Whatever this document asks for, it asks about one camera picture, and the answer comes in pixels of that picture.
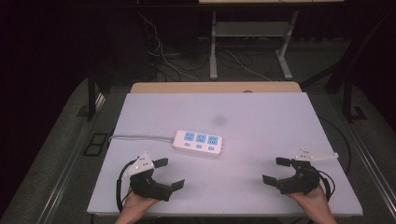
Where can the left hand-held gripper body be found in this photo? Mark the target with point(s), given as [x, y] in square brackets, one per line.
[146, 185]

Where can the black metal stand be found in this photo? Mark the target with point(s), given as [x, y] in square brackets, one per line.
[348, 99]
[91, 93]

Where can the white power strip blue sockets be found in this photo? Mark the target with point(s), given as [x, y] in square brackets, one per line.
[198, 143]

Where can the person's right hand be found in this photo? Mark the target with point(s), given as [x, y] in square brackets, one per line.
[311, 202]

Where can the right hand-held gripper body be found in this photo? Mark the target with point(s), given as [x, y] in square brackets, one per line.
[303, 182]

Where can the aluminium floor rail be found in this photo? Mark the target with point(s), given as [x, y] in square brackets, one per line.
[67, 174]
[370, 165]

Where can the white work board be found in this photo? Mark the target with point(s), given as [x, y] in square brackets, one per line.
[249, 140]

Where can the grey metal desk frame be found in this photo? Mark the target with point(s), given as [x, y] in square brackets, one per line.
[249, 28]

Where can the wooden table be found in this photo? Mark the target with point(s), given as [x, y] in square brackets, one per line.
[214, 87]

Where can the person's left hand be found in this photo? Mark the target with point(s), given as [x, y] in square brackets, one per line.
[138, 203]

